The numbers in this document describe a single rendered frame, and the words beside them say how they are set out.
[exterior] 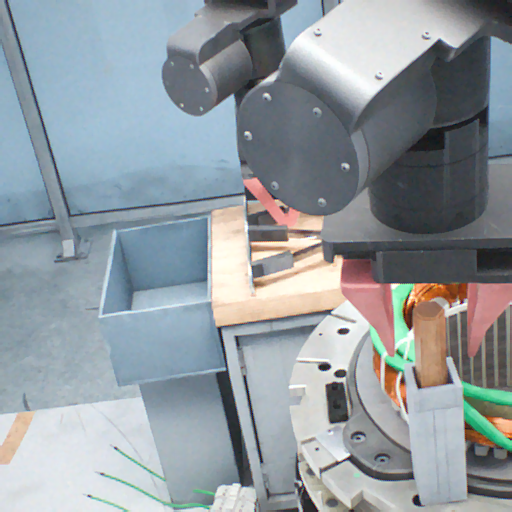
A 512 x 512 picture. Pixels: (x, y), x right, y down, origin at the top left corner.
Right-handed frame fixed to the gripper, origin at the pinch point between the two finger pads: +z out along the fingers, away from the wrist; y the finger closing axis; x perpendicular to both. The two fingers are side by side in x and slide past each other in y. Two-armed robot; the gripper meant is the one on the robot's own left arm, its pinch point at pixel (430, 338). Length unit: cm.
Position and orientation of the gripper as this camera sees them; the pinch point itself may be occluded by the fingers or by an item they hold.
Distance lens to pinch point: 50.9
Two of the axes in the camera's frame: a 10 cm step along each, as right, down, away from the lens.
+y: 9.8, -0.2, -1.9
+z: 1.3, 8.0, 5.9
